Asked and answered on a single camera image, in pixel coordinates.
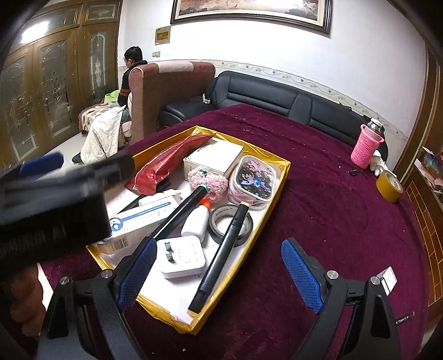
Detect framed wall painting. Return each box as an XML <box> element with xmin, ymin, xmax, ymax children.
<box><xmin>170</xmin><ymin>0</ymin><xmax>333</xmax><ymax>38</ymax></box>

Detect black marker orange cap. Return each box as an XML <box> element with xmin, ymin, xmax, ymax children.
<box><xmin>188</xmin><ymin>202</ymin><xmax>250</xmax><ymax>314</ymax></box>

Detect yellow tape roll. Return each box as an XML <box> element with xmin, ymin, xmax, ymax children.
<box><xmin>376</xmin><ymin>169</ymin><xmax>404</xmax><ymax>204</ymax></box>

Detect wooden glass doors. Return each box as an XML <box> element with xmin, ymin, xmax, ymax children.
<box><xmin>0</xmin><ymin>0</ymin><xmax>123</xmax><ymax>170</ymax></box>

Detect pink fluffy brooch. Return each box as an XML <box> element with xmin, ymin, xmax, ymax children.
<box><xmin>187</xmin><ymin>167</ymin><xmax>229</xmax><ymax>203</ymax></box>

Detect white box green edge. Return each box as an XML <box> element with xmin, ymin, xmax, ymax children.
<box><xmin>183</xmin><ymin>140</ymin><xmax>244</xmax><ymax>179</ymax></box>

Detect black leather sofa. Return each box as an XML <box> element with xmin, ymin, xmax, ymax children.
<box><xmin>160</xmin><ymin>71</ymin><xmax>390</xmax><ymax>160</ymax></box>

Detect white glove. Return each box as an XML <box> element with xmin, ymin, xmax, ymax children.
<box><xmin>369</xmin><ymin>156</ymin><xmax>390</xmax><ymax>175</ymax></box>

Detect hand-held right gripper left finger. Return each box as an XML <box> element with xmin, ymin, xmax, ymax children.
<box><xmin>36</xmin><ymin>238</ymin><xmax>158</xmax><ymax>360</ymax></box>

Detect yellow cardboard tray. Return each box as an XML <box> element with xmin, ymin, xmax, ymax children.
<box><xmin>86</xmin><ymin>125</ymin><xmax>291</xmax><ymax>336</ymax></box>

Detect brown armchair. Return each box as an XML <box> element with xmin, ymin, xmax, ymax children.
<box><xmin>128</xmin><ymin>60</ymin><xmax>217</xmax><ymax>146</ymax></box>

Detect wooden cabinet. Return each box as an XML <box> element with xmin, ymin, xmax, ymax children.
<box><xmin>393</xmin><ymin>45</ymin><xmax>443</xmax><ymax>308</ymax></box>

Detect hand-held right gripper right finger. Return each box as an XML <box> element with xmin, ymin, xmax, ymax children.
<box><xmin>281</xmin><ymin>237</ymin><xmax>402</xmax><ymax>360</ymax></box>

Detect white plug charger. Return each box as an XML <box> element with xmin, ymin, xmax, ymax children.
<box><xmin>156</xmin><ymin>235</ymin><xmax>207</xmax><ymax>280</ymax></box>

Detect patterned blanket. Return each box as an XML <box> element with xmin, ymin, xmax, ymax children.
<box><xmin>78</xmin><ymin>104</ymin><xmax>122</xmax><ymax>134</ymax></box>

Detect wall plaque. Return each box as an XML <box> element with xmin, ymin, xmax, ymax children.
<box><xmin>154</xmin><ymin>25</ymin><xmax>172</xmax><ymax>45</ymax></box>

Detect black tape roll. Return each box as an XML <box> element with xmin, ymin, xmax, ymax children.
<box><xmin>208</xmin><ymin>204</ymin><xmax>254</xmax><ymax>248</ymax></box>

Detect pink knit covered thermos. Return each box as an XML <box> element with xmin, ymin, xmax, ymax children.
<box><xmin>350</xmin><ymin>118</ymin><xmax>385</xmax><ymax>169</ymax></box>

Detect colourful cardboard box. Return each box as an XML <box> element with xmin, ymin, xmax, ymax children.
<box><xmin>413</xmin><ymin>147</ymin><xmax>443</xmax><ymax>174</ymax></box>

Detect small white bottle orange cap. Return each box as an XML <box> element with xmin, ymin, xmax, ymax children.
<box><xmin>181</xmin><ymin>197</ymin><xmax>212</xmax><ymax>239</ymax></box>

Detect person's left forearm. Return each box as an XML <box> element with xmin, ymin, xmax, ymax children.
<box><xmin>0</xmin><ymin>266</ymin><xmax>47</xmax><ymax>347</ymax></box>

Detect small white blue box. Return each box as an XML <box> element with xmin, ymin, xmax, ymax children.
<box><xmin>379</xmin><ymin>266</ymin><xmax>397</xmax><ymax>296</ymax></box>

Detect patterned clear pink container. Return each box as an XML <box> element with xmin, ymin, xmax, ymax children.
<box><xmin>226</xmin><ymin>155</ymin><xmax>280</xmax><ymax>210</ymax></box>

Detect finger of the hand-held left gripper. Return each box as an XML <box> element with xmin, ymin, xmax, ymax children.
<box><xmin>0</xmin><ymin>152</ymin><xmax>134</xmax><ymax>208</ymax></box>
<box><xmin>17</xmin><ymin>153</ymin><xmax>65</xmax><ymax>179</ymax></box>

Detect black marker blue cap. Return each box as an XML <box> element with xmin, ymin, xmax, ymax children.
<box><xmin>147</xmin><ymin>184</ymin><xmax>209</xmax><ymax>243</ymax></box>

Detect red envelope packet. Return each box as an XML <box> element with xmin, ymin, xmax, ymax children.
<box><xmin>125</xmin><ymin>134</ymin><xmax>217</xmax><ymax>194</ymax></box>

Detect long white blue box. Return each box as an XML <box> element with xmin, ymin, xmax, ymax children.
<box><xmin>86</xmin><ymin>202</ymin><xmax>183</xmax><ymax>255</ymax></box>

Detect pale quilt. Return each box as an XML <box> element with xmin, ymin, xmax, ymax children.
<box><xmin>80</xmin><ymin>111</ymin><xmax>134</xmax><ymax>165</ymax></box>

